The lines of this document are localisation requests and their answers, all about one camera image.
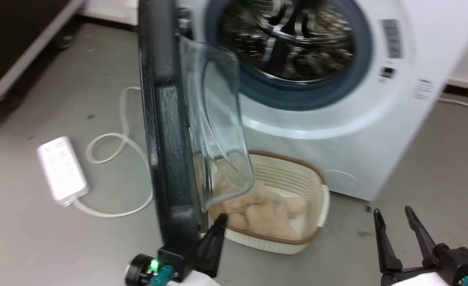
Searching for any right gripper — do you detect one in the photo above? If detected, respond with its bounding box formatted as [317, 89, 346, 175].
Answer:
[373, 205, 468, 286]

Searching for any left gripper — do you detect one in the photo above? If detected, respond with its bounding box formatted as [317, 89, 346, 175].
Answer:
[124, 213, 229, 286]

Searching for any black washing machine door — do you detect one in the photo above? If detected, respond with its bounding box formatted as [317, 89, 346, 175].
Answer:
[137, 0, 255, 255]

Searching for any white front-load washing machine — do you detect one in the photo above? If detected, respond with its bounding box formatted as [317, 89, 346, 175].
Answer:
[177, 0, 468, 203]

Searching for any beige plush clothing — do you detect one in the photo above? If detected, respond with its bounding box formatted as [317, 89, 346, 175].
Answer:
[209, 153, 310, 241]

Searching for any cream laundry basket brown rim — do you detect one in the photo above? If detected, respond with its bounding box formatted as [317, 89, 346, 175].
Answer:
[208, 150, 331, 255]

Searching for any white power strip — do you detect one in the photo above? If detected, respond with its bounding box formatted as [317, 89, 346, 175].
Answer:
[36, 136, 90, 207]

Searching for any grey label sticker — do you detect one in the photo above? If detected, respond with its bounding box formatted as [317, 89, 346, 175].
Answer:
[380, 18, 403, 60]

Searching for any black case with metal edge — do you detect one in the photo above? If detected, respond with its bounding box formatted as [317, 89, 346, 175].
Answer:
[0, 0, 86, 122]

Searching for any white power strip cable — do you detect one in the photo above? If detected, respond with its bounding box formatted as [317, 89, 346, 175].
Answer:
[72, 86, 154, 218]

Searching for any thin white floor cable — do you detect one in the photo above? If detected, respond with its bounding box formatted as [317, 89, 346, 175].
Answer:
[437, 97, 468, 114]

